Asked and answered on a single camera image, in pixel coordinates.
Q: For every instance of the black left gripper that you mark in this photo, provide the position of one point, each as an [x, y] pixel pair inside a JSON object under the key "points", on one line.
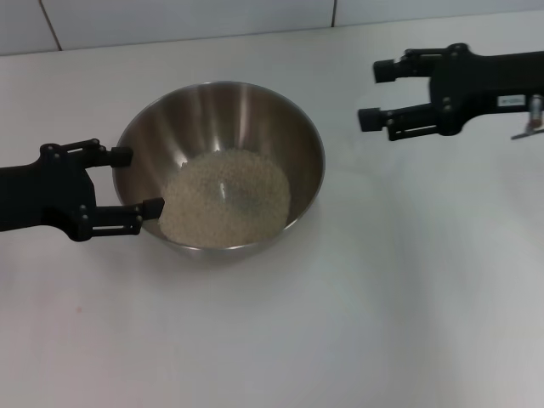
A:
{"points": [[42, 195]]}

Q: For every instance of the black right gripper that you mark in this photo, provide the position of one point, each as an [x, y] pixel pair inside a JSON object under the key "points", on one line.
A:
{"points": [[480, 85]]}

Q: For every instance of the white rice grains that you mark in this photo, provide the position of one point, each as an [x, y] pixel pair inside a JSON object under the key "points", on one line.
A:
{"points": [[225, 204]]}

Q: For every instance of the stainless steel mixing bowl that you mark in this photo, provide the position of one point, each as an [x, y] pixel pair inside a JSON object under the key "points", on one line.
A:
{"points": [[255, 123]]}

